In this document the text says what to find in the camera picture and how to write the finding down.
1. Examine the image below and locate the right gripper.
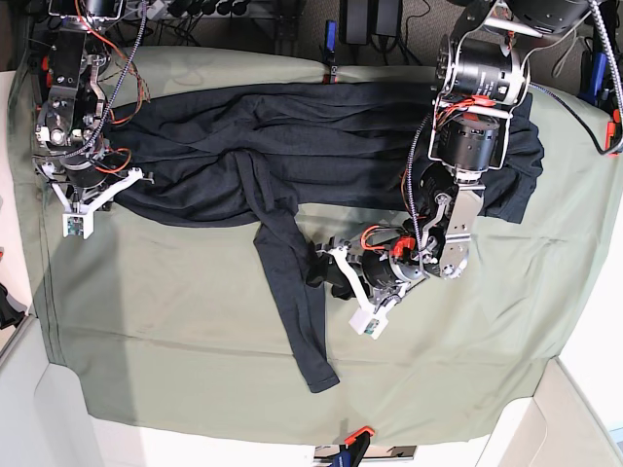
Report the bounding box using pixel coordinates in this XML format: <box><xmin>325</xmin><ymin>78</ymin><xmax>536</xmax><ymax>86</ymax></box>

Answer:
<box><xmin>33</xmin><ymin>155</ymin><xmax>155</xmax><ymax>214</ymax></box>

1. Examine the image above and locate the orange left clamp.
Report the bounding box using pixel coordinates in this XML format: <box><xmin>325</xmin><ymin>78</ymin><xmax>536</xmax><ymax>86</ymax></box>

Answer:
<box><xmin>39</xmin><ymin>55</ymin><xmax>54</xmax><ymax>91</ymax></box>

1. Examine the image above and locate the orange right clamp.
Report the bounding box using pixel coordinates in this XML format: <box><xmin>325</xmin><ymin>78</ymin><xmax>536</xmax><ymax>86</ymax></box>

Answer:
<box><xmin>605</xmin><ymin>109</ymin><xmax>622</xmax><ymax>148</ymax></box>

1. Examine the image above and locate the white box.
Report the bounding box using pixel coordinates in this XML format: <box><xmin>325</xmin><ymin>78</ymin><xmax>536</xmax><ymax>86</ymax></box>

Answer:
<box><xmin>476</xmin><ymin>358</ymin><xmax>622</xmax><ymax>466</ymax></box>
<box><xmin>0</xmin><ymin>315</ymin><xmax>106</xmax><ymax>467</ymax></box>

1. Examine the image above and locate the white box right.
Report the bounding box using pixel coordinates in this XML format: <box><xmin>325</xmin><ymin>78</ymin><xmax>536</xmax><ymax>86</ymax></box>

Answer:
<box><xmin>476</xmin><ymin>358</ymin><xmax>622</xmax><ymax>466</ymax></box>

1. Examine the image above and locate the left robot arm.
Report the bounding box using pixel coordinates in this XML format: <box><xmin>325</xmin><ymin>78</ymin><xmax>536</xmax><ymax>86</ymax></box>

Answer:
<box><xmin>307</xmin><ymin>1</ymin><xmax>616</xmax><ymax>314</ymax></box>

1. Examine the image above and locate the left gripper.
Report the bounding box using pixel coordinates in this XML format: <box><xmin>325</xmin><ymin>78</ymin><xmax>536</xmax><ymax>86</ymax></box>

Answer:
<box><xmin>306</xmin><ymin>225</ymin><xmax>426</xmax><ymax>309</ymax></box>

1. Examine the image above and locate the dark navy long-sleeve shirt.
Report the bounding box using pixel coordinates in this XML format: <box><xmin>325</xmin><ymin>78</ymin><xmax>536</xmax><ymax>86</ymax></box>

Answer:
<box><xmin>104</xmin><ymin>81</ymin><xmax>545</xmax><ymax>394</ymax></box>

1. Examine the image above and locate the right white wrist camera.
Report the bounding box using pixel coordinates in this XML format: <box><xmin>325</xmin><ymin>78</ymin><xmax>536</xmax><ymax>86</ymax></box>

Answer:
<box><xmin>62</xmin><ymin>212</ymin><xmax>94</xmax><ymax>239</ymax></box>

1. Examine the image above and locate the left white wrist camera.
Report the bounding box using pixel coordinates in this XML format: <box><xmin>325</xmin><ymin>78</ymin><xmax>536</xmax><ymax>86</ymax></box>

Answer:
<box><xmin>348</xmin><ymin>307</ymin><xmax>388</xmax><ymax>340</ymax></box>

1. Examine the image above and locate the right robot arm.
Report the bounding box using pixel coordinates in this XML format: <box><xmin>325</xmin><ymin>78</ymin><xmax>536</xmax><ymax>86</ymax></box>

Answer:
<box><xmin>32</xmin><ymin>1</ymin><xmax>150</xmax><ymax>216</ymax></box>

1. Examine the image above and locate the blue top clamp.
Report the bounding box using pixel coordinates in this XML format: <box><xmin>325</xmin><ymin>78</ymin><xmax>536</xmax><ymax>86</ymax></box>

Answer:
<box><xmin>321</xmin><ymin>19</ymin><xmax>338</xmax><ymax>85</ymax></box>

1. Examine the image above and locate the orange bottom clamp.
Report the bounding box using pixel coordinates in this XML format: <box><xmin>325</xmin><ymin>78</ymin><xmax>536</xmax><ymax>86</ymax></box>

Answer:
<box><xmin>340</xmin><ymin>426</ymin><xmax>376</xmax><ymax>467</ymax></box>

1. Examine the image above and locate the white box left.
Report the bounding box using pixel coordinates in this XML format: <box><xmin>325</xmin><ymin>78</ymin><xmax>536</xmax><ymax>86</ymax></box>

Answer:
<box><xmin>0</xmin><ymin>315</ymin><xmax>106</xmax><ymax>467</ymax></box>

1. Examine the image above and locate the orange clamp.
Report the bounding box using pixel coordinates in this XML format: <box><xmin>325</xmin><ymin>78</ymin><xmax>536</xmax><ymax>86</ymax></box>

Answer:
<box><xmin>605</xmin><ymin>109</ymin><xmax>622</xmax><ymax>148</ymax></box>
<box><xmin>39</xmin><ymin>55</ymin><xmax>54</xmax><ymax>91</ymax></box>
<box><xmin>340</xmin><ymin>426</ymin><xmax>376</xmax><ymax>467</ymax></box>

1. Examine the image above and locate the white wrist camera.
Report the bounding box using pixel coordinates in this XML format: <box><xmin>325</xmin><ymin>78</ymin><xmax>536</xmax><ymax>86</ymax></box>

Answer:
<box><xmin>348</xmin><ymin>307</ymin><xmax>388</xmax><ymax>340</ymax></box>
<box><xmin>62</xmin><ymin>212</ymin><xmax>94</xmax><ymax>239</ymax></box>

